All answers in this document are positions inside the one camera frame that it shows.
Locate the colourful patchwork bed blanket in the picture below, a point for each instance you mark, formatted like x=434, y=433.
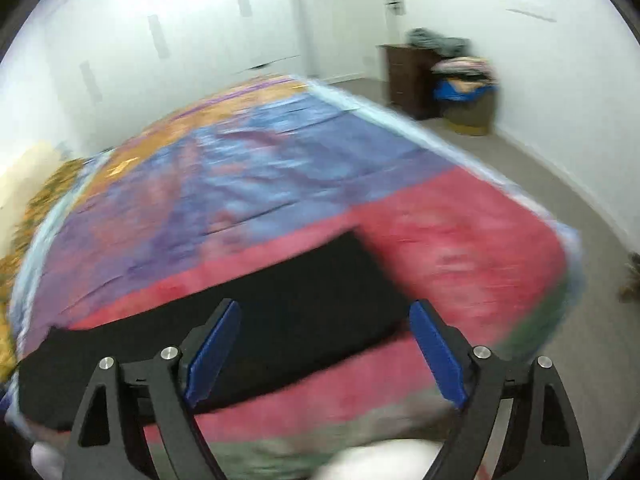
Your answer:
x=280, y=200

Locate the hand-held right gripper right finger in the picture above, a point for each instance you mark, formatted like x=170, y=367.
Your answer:
x=440, y=355

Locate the white wardrobe doors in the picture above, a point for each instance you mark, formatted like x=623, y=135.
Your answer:
x=165, y=50

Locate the dark wooden cabinet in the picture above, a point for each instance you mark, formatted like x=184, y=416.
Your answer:
x=407, y=80

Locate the black pants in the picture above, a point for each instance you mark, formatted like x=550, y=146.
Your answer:
x=280, y=320

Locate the brown furry object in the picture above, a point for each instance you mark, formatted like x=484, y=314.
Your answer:
x=631, y=280

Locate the white room door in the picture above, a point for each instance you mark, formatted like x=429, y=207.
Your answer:
x=345, y=20

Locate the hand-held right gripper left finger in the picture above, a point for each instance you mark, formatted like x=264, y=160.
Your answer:
x=212, y=355

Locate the yellow patterned pillow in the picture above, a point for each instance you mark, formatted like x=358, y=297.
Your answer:
x=27, y=220

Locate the grey clothes pile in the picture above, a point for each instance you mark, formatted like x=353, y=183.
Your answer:
x=435, y=41

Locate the laundry basket with clothes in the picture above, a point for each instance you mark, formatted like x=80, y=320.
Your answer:
x=467, y=92

